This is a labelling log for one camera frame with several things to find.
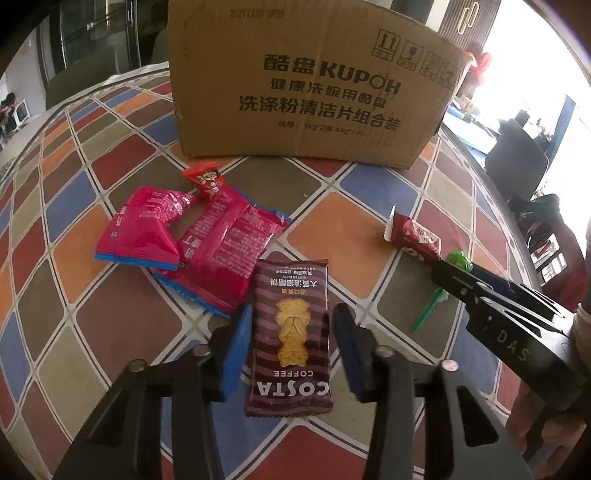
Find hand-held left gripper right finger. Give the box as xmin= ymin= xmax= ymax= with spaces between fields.
xmin=333 ymin=302 xmax=528 ymax=480

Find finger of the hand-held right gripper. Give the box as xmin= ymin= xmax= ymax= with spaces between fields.
xmin=470 ymin=264 xmax=574 ymax=318
xmin=431 ymin=260 xmax=567 ymax=325

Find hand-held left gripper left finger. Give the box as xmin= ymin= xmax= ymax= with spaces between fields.
xmin=53 ymin=304 xmax=254 ymax=480

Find green lollipop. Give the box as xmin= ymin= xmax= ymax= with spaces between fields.
xmin=410 ymin=250 xmax=474 ymax=332

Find brown biscuit packet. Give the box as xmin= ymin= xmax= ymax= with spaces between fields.
xmin=244 ymin=258 xmax=334 ymax=418

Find brown cardboard box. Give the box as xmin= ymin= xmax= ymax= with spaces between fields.
xmin=167 ymin=0 xmax=472 ymax=171

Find red wooden chair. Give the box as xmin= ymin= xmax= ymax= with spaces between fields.
xmin=525 ymin=220 xmax=588 ymax=315

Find red white wrapped candy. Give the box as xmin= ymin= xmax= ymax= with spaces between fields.
xmin=382 ymin=206 xmax=443 ymax=263

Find red garment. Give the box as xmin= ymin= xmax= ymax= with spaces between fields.
xmin=551 ymin=222 xmax=589 ymax=312

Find dark green hat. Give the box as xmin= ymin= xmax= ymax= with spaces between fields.
xmin=510 ymin=193 xmax=562 ymax=251

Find pink snack packet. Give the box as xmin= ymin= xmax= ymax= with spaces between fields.
xmin=154 ymin=191 xmax=292 ymax=319
xmin=94 ymin=185 xmax=197 ymax=271

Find checkered colourful tablecloth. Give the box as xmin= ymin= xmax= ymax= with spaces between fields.
xmin=0 ymin=60 xmax=555 ymax=480

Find dark grey swivel chair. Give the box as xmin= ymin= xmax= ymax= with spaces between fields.
xmin=484 ymin=119 xmax=550 ymax=191

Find white low cabinet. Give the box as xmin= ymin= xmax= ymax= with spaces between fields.
xmin=442 ymin=110 xmax=500 ymax=154

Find small red snack packet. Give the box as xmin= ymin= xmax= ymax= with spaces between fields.
xmin=182 ymin=165 xmax=232 ymax=200

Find red foil balloons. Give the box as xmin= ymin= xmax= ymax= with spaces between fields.
xmin=466 ymin=51 xmax=493 ymax=85

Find dark grey dining chair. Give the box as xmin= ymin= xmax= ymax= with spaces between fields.
xmin=150 ymin=30 xmax=170 ymax=66

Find white stool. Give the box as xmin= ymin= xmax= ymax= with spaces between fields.
xmin=0 ymin=92 xmax=29 ymax=136

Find dark framed glass sliding door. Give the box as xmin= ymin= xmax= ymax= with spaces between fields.
xmin=39 ymin=0 xmax=172 ymax=85

